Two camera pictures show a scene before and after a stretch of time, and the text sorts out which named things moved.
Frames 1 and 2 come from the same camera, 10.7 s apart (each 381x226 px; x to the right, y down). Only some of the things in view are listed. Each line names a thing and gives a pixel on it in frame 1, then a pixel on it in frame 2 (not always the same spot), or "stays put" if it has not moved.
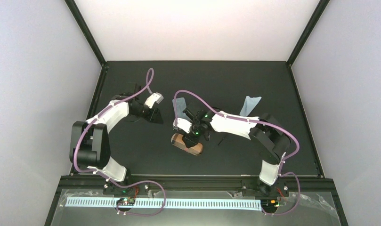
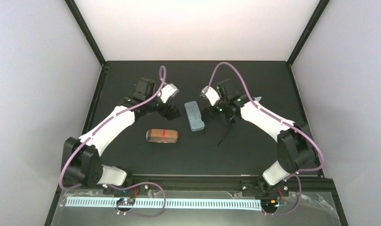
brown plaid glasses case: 177,141 to 162,135
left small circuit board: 125,201 stays put
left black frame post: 86,30 stays put
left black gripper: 155,115 to 172,116
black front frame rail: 117,183 stays put
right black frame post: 314,17 stays put
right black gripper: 190,137 to 220,117
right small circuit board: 272,203 stays put
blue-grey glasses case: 181,106 to 194,116
